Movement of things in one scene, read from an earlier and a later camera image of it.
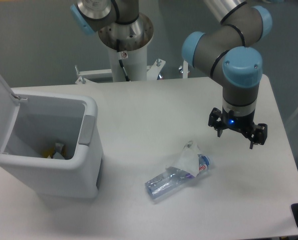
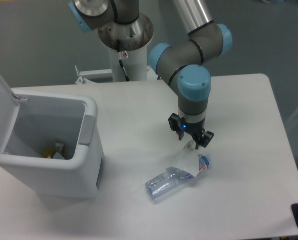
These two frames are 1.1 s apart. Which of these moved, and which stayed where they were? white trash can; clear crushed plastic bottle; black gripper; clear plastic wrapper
Moved: black gripper
Stayed: clear plastic wrapper; clear crushed plastic bottle; white trash can
